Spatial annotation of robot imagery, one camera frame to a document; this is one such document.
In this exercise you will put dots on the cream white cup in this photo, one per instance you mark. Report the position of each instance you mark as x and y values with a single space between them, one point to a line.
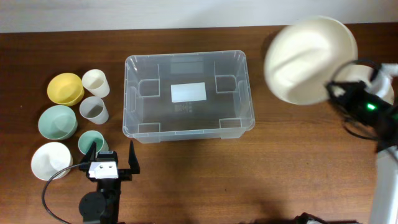
96 83

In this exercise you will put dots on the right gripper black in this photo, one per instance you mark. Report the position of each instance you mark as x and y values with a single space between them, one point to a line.
352 90

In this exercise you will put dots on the grey cup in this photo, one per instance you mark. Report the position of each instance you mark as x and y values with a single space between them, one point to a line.
93 109

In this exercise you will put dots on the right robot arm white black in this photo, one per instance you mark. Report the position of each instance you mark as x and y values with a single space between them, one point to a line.
384 208

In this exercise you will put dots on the mint green cup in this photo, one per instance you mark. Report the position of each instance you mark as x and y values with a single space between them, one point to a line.
86 139

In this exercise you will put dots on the cream large bowl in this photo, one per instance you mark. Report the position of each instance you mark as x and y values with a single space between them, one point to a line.
302 58

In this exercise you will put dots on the white small bowl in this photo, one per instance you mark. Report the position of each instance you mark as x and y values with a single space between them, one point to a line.
49 159

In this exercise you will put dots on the beige large bowl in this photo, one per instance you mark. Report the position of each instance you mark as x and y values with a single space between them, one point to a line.
360 76

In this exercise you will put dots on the yellow small bowl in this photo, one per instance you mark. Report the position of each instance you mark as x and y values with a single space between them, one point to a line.
66 89

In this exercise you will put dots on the mint green small bowl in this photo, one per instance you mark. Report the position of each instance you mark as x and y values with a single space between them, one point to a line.
57 123

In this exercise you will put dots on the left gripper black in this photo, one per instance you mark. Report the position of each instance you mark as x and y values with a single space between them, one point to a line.
126 173

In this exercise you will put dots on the clear plastic storage container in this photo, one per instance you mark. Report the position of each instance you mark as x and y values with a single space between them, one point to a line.
171 97

